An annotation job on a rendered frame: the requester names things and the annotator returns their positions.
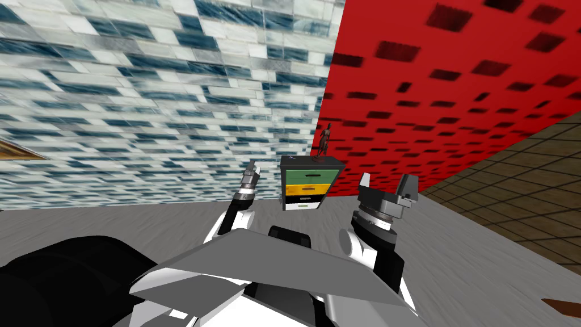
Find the black cabinet with coloured drawers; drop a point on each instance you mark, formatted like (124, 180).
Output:
(308, 186)

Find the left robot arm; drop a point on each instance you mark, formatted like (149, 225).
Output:
(68, 281)

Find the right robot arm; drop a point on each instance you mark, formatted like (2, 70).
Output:
(386, 263)

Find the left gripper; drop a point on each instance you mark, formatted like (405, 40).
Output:
(248, 184)

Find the gold framed picture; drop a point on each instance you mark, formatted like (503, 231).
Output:
(18, 151)

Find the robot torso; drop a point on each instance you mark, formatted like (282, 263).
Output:
(254, 272)

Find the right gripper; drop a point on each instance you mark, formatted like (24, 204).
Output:
(381, 202)

